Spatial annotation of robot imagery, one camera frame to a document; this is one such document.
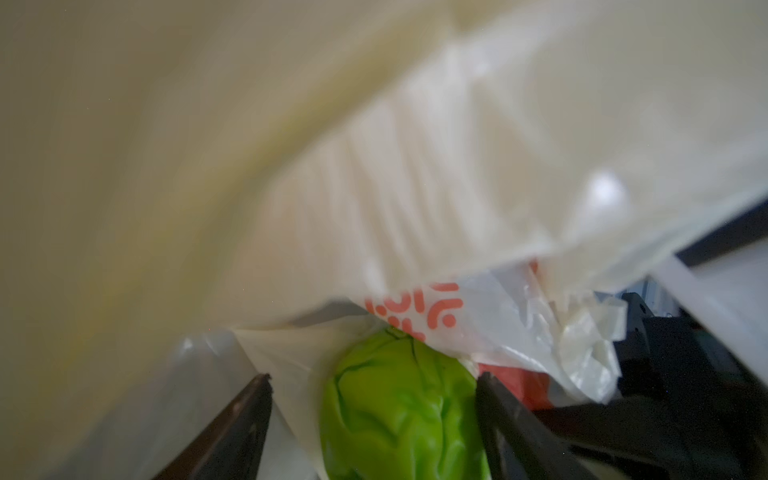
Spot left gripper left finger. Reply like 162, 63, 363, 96
155, 374, 273, 480

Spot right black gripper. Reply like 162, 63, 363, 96
536, 293, 765, 479

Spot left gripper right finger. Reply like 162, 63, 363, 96
475, 372, 595, 480

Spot green round apple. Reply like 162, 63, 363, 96
319, 327, 490, 479

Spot yellowish printed plastic bag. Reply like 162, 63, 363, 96
1, 1, 767, 479

